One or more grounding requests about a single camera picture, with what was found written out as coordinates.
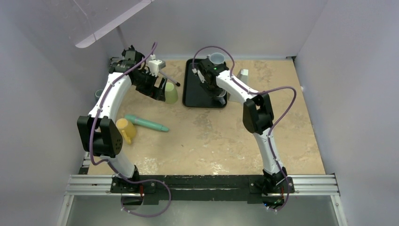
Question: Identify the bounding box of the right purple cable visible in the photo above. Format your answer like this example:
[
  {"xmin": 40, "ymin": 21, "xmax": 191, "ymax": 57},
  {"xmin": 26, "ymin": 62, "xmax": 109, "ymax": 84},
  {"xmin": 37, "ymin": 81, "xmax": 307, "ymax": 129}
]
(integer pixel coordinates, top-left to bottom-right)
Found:
[{"xmin": 192, "ymin": 46, "xmax": 297, "ymax": 212}]

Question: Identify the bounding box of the tripod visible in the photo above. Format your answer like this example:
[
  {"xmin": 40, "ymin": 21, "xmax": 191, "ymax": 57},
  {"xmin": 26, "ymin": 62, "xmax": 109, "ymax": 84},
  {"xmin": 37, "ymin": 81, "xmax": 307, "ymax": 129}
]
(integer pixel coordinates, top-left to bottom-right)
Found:
[{"xmin": 159, "ymin": 70, "xmax": 181, "ymax": 87}]

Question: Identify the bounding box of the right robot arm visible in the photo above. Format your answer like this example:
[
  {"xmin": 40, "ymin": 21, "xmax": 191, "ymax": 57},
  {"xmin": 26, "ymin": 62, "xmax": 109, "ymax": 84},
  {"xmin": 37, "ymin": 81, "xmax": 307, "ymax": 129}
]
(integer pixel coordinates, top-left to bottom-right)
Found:
[{"xmin": 192, "ymin": 58, "xmax": 293, "ymax": 194}]

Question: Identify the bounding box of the green cup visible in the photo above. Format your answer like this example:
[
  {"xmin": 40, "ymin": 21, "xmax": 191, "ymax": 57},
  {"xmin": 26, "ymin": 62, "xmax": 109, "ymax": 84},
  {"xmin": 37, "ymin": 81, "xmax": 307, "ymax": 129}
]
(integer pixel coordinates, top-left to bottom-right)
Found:
[{"xmin": 165, "ymin": 82, "xmax": 178, "ymax": 104}]

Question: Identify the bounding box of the purple cable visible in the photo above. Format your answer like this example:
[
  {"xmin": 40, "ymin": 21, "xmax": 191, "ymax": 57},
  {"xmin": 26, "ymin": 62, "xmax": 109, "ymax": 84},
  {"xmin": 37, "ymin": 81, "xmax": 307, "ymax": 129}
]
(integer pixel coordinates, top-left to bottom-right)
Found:
[
  {"xmin": 192, "ymin": 46, "xmax": 297, "ymax": 212},
  {"xmin": 88, "ymin": 42, "xmax": 158, "ymax": 175}
]

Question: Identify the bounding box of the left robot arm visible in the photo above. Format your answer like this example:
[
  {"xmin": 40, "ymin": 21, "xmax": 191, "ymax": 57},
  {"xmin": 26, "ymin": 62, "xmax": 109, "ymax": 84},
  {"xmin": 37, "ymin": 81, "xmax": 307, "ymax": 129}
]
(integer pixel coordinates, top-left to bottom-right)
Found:
[{"xmin": 77, "ymin": 46, "xmax": 167, "ymax": 193}]

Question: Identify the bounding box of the black tray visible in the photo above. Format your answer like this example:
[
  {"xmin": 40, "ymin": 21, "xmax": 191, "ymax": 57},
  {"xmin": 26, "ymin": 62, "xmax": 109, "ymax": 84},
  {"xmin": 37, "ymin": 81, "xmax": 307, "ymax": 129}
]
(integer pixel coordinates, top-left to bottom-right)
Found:
[{"xmin": 182, "ymin": 58, "xmax": 228, "ymax": 109}]

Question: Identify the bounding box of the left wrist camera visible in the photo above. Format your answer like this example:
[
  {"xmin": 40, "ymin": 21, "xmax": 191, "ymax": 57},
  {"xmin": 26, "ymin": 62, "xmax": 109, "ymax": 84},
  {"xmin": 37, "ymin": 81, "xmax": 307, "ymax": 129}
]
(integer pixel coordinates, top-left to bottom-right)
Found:
[{"xmin": 147, "ymin": 54, "xmax": 166, "ymax": 76}]

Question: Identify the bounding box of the blue patterned mug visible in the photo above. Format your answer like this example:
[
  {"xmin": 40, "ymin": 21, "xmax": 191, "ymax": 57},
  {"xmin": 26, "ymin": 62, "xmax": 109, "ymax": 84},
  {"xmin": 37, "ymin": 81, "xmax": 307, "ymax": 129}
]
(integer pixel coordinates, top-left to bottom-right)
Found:
[{"xmin": 216, "ymin": 90, "xmax": 227, "ymax": 105}]

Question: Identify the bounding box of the aluminium rail frame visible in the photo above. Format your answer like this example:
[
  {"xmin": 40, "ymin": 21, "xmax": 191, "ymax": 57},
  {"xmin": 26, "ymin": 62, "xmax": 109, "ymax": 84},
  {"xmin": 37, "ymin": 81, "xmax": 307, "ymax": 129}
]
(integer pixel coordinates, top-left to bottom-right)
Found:
[{"xmin": 56, "ymin": 175, "xmax": 348, "ymax": 226}]

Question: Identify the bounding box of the white mug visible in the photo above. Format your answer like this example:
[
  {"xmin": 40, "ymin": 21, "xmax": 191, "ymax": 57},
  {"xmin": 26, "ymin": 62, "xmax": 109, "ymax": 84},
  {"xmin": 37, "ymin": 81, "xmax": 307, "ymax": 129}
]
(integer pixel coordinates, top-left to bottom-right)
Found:
[{"xmin": 207, "ymin": 52, "xmax": 225, "ymax": 65}]

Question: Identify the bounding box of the teal cylinder toy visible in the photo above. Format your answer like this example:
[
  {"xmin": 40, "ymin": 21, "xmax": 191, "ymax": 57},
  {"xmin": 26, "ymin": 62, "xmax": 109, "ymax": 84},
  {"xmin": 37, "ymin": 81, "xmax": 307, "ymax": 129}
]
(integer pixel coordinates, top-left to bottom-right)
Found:
[{"xmin": 124, "ymin": 114, "xmax": 169, "ymax": 132}]

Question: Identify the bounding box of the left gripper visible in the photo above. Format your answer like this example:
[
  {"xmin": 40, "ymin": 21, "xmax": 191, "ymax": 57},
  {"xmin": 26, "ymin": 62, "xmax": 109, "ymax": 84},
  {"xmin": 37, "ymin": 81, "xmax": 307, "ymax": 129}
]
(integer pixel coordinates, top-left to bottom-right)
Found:
[{"xmin": 133, "ymin": 69, "xmax": 167, "ymax": 102}]

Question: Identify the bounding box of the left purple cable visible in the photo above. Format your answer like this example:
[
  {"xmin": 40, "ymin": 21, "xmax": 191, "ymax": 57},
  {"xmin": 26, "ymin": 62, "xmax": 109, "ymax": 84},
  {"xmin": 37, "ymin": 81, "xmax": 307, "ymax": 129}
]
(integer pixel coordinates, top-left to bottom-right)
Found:
[{"xmin": 88, "ymin": 42, "xmax": 158, "ymax": 175}]

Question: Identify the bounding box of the dark teal mug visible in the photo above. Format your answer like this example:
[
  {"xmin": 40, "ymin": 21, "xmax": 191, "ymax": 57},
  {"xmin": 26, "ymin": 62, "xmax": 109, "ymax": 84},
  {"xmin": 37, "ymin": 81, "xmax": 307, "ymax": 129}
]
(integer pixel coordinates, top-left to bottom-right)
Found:
[{"xmin": 95, "ymin": 89, "xmax": 103, "ymax": 102}]

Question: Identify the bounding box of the yellow mug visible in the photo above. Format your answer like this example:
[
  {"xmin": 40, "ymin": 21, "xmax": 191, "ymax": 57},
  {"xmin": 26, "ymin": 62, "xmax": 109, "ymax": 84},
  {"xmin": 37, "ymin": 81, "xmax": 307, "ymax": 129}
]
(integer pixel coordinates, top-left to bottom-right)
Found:
[{"xmin": 116, "ymin": 118, "xmax": 137, "ymax": 145}]

